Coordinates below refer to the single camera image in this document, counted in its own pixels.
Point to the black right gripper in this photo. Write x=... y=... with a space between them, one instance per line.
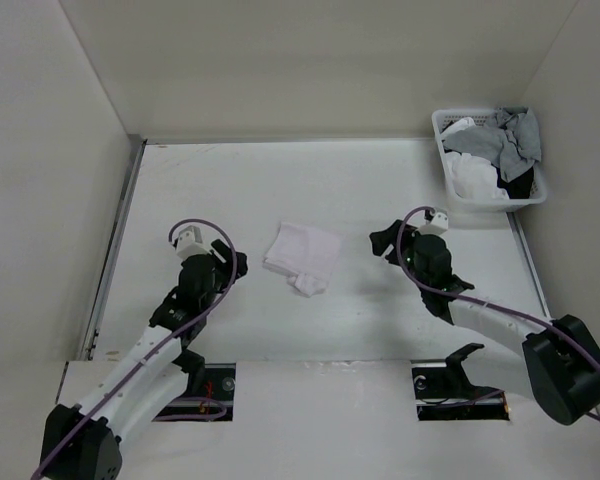
x=382 y=238

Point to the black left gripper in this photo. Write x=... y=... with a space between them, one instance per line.
x=226 y=267

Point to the white tank top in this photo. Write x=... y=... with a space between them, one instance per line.
x=305 y=255

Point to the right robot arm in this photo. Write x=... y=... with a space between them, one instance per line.
x=554 y=362

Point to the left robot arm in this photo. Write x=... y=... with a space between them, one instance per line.
x=87 y=440

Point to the grey tank top in basket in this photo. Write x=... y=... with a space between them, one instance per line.
x=509 y=139

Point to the white garment in basket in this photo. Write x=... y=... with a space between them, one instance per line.
x=473 y=170

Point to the black garment in basket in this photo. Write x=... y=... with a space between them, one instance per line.
x=519 y=188

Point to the white plastic laundry basket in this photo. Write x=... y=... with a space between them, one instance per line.
x=440 y=120

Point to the white front cover board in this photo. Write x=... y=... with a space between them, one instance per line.
x=357 y=420

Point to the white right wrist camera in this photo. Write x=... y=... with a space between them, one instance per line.
x=436 y=223

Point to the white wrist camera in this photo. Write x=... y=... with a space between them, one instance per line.
x=436 y=223
x=189 y=242

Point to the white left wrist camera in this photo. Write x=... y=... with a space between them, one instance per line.
x=189 y=242

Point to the metal left table rail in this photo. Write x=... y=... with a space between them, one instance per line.
x=93 y=321

